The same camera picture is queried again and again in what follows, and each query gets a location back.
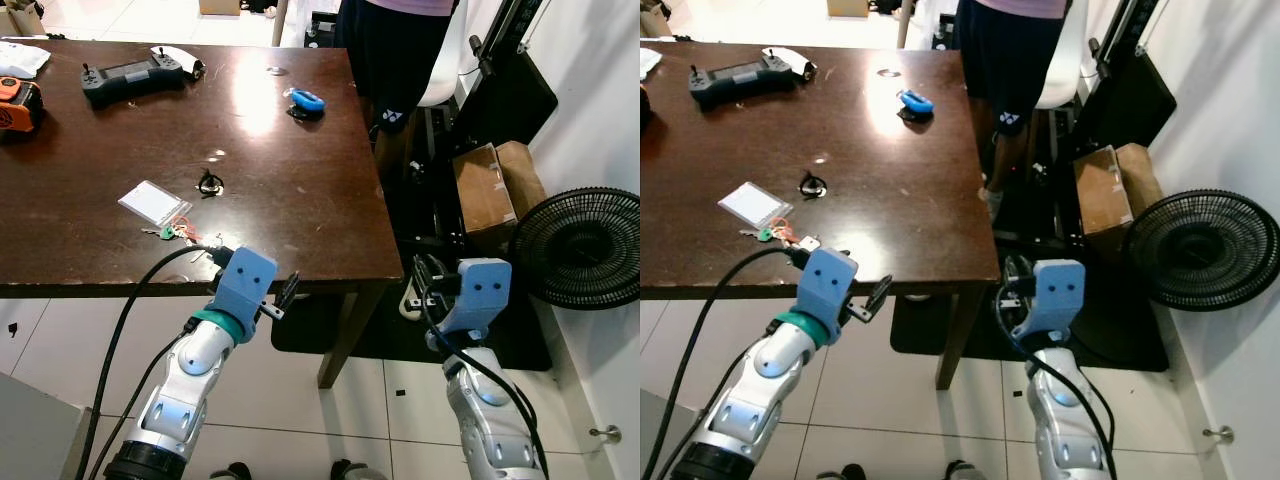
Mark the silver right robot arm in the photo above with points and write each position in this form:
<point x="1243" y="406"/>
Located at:
<point x="1060" y="420"/>
<point x="490" y="420"/>

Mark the black floor mat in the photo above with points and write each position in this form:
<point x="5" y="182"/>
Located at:
<point x="390" y="345"/>
<point x="915" y="335"/>

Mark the dark brown wooden table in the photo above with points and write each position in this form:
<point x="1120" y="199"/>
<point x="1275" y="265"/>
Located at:
<point x="280" y="200"/>
<point x="900" y="200"/>

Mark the clear white card holder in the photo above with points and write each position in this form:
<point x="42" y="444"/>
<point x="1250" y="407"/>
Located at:
<point x="752" y="205"/>
<point x="152" y="203"/>

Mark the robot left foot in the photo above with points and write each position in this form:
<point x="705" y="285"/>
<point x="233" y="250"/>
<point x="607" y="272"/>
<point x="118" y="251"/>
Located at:
<point x="235" y="472"/>
<point x="857" y="473"/>

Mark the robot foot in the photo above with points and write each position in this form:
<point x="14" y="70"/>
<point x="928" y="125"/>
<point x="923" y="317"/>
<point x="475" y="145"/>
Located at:
<point x="235" y="472"/>
<point x="965" y="471"/>
<point x="352" y="470"/>
<point x="857" y="473"/>

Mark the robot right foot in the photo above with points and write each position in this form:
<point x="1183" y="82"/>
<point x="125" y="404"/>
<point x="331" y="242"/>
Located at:
<point x="352" y="470"/>
<point x="965" y="471"/>

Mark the brown cardboard box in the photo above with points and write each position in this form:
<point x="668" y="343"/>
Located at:
<point x="490" y="195"/>
<point x="1110" y="195"/>

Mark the person in black shorts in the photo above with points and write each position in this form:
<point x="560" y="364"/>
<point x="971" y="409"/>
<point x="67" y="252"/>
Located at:
<point x="1005" y="60"/>
<point x="390" y="60"/>

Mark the black handheld remote controller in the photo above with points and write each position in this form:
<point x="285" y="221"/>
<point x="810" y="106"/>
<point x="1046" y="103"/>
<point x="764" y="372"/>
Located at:
<point x="135" y="78"/>
<point x="735" y="80"/>

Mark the black equipment stand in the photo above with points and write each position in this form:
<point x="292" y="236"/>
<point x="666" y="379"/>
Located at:
<point x="510" y="100"/>
<point x="1130" y="100"/>

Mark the black floor fan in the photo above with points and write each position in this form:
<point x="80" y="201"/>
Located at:
<point x="580" y="250"/>
<point x="1200" y="250"/>

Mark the orange black tool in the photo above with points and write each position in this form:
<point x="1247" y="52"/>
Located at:
<point x="644" y="108"/>
<point x="15" y="105"/>

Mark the metal door stop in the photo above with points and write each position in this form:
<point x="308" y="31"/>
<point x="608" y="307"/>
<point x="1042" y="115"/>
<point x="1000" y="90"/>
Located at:
<point x="1222" y="434"/>
<point x="610" y="434"/>

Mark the white plastic bag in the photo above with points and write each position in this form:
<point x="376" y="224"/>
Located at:
<point x="648" y="62"/>
<point x="20" y="60"/>

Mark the light blue left wrist camera mount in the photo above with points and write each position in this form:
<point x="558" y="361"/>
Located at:
<point x="828" y="285"/>
<point x="245" y="280"/>

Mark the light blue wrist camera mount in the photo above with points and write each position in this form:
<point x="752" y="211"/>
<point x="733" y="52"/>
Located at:
<point x="1058" y="300"/>
<point x="245" y="280"/>
<point x="828" y="285"/>
<point x="480" y="295"/>

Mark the light blue right wrist camera mount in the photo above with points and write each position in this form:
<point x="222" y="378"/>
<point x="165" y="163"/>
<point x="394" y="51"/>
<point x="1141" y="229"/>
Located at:
<point x="480" y="295"/>
<point x="1058" y="300"/>

